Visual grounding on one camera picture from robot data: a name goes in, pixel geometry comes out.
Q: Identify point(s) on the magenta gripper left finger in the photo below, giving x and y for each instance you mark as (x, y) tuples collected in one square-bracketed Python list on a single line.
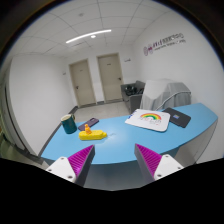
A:
[(74, 168)]

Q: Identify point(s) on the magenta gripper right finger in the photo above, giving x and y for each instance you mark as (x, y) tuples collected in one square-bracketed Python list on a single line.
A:
[(154, 166)]

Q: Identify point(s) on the dark purple smartphone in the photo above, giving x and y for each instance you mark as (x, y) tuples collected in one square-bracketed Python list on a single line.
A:
[(90, 123)]

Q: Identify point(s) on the white rainbow drawing board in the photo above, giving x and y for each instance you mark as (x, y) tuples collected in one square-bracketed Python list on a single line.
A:
[(153, 120)]

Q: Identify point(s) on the dark green mug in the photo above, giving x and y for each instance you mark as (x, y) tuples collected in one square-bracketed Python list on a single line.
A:
[(68, 123)]

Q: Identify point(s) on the black notebook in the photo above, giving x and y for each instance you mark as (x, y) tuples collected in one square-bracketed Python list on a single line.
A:
[(178, 118)]

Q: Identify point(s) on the grey covered furniture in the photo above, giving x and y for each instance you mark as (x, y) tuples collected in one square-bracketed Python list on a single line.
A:
[(164, 93)]

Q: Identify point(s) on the grey armchair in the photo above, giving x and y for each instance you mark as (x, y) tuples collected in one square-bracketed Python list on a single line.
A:
[(132, 95)]

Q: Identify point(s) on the left beige door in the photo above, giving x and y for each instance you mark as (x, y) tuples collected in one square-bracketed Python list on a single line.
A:
[(82, 83)]

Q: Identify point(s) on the beige door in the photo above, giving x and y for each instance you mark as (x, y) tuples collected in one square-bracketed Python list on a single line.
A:
[(82, 83), (111, 76)]

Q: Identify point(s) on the right beige door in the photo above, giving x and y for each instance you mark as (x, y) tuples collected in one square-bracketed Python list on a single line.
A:
[(111, 76)]

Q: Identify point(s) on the ceiling strip light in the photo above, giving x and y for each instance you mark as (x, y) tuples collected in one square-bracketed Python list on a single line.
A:
[(88, 35)]

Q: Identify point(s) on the purple wall logo sign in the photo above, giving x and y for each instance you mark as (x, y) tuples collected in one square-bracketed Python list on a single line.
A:
[(164, 43)]

